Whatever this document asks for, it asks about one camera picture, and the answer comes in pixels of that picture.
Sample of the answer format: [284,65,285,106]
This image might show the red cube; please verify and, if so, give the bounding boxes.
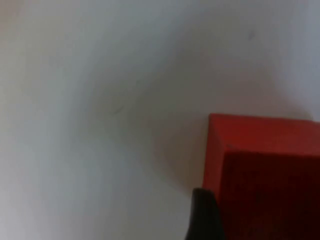
[201,113,320,240]

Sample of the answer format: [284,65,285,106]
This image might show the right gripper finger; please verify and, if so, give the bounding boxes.
[184,187,226,240]

